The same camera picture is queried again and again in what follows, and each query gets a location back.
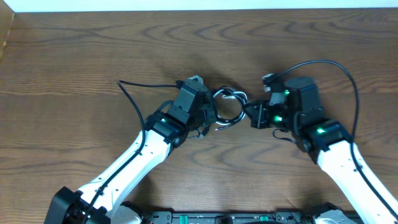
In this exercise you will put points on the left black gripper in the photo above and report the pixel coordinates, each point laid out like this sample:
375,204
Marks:
209,107

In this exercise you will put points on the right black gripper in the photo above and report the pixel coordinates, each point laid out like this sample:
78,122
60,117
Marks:
259,121

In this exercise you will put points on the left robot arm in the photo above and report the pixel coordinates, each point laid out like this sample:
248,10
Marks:
164,130

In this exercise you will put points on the cardboard box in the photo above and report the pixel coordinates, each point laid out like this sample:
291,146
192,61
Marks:
7,16

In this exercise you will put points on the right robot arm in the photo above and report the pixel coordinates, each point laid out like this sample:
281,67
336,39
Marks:
295,107

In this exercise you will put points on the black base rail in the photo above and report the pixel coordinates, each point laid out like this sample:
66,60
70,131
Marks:
162,217

